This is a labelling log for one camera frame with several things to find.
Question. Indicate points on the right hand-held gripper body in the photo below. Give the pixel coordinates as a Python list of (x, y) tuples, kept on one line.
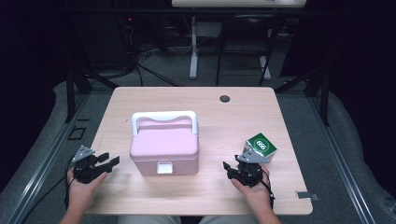
[(249, 172)]

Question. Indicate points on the green and white carton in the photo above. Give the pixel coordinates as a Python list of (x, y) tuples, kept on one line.
[(261, 143)]

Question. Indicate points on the metal floor rail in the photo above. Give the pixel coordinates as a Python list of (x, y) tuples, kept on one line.
[(46, 155), (342, 165)]

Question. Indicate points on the white background desk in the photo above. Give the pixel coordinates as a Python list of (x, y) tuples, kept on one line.
[(236, 3)]

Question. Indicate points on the person's left hand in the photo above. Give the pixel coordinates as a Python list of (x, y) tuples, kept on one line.
[(79, 193)]

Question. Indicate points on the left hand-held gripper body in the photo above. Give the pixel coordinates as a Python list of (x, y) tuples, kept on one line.
[(85, 169)]

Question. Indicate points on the pink storage box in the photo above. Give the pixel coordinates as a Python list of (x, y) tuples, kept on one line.
[(165, 144)]

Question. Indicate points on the person's light trousers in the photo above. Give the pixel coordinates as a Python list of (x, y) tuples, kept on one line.
[(146, 220)]

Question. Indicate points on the black chair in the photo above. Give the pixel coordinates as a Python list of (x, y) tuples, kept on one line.
[(253, 19)]

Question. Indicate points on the dark computer tower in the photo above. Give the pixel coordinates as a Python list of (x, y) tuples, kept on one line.
[(102, 40)]

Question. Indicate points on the person's right hand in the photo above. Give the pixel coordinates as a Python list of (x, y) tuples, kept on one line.
[(258, 196)]

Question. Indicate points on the black metal stand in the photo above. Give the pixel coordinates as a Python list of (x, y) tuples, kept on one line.
[(70, 93), (325, 99)]

